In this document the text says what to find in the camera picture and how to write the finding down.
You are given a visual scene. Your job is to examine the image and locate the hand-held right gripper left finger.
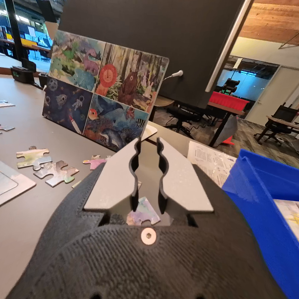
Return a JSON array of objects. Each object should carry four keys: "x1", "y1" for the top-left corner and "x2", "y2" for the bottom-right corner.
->
[{"x1": 83, "y1": 137, "x2": 142, "y2": 214}]

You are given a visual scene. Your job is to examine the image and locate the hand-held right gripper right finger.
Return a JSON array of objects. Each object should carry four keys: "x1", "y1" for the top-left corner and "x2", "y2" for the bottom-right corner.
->
[{"x1": 156, "y1": 137, "x2": 214, "y2": 215}]

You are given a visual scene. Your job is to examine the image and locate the pastel purple pink puzzle piece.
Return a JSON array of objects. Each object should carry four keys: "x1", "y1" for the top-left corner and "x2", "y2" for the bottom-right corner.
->
[{"x1": 127, "y1": 197, "x2": 161, "y2": 226}]

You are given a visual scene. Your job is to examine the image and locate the dinosaur puzzle tray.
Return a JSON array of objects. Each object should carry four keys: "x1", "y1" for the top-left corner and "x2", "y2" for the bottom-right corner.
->
[{"x1": 0, "y1": 161, "x2": 37, "y2": 206}]

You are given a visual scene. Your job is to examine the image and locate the paper instruction sheet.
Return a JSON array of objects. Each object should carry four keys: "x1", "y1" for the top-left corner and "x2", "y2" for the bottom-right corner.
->
[{"x1": 187, "y1": 141, "x2": 237, "y2": 188}]

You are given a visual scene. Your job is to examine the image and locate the brown grey puzzle piece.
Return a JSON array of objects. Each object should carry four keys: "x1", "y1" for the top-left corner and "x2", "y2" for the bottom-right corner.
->
[{"x1": 33, "y1": 160, "x2": 80, "y2": 188}]

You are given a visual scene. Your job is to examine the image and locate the white monitor stand base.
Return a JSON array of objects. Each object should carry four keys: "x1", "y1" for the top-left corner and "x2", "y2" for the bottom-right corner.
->
[{"x1": 140, "y1": 124, "x2": 158, "y2": 141}]

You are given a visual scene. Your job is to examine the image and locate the black office chair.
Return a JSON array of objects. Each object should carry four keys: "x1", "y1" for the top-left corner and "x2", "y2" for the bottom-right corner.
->
[
  {"x1": 254, "y1": 103, "x2": 299, "y2": 145},
  {"x1": 166, "y1": 105, "x2": 205, "y2": 139}
]

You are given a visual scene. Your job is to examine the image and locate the blue plastic bin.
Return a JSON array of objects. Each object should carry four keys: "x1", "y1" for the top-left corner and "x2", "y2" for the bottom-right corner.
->
[{"x1": 221, "y1": 149, "x2": 299, "y2": 299}]

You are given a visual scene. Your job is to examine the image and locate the wooden chair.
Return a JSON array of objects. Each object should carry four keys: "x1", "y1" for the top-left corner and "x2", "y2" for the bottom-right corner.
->
[{"x1": 149, "y1": 96, "x2": 176, "y2": 122}]

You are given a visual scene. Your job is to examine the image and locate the green blue puzzle piece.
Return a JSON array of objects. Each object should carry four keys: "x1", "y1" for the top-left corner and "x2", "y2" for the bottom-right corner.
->
[{"x1": 16, "y1": 145, "x2": 53, "y2": 171}]

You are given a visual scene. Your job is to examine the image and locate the red crate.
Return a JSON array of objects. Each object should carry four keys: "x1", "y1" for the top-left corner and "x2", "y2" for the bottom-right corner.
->
[{"x1": 208, "y1": 91, "x2": 250, "y2": 113}]

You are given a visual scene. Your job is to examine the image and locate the illustrated puzzle box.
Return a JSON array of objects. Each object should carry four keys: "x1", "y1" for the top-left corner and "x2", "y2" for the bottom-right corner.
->
[{"x1": 42, "y1": 30, "x2": 170, "y2": 153}]

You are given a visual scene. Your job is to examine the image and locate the black machine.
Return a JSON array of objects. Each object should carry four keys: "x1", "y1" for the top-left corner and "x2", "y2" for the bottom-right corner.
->
[{"x1": 221, "y1": 78, "x2": 241, "y2": 94}]

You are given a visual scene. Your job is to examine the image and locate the puzzle board in bin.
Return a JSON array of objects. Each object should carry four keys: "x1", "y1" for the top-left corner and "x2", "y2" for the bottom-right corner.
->
[{"x1": 273, "y1": 198, "x2": 299, "y2": 237}]

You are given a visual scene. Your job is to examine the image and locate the white door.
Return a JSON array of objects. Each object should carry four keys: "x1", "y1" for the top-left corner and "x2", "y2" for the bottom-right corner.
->
[{"x1": 245, "y1": 65, "x2": 299, "y2": 120}]

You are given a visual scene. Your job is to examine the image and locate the black display device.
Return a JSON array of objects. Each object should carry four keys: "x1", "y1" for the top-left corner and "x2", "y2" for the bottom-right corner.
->
[{"x1": 10, "y1": 65, "x2": 37, "y2": 84}]

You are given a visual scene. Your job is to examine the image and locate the black monitor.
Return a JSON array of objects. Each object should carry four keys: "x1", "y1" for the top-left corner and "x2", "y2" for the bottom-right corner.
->
[{"x1": 58, "y1": 0, "x2": 255, "y2": 110}]

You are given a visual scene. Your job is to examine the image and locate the white monitor cable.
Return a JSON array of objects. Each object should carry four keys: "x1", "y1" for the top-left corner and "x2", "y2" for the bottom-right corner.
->
[{"x1": 162, "y1": 70, "x2": 184, "y2": 82}]

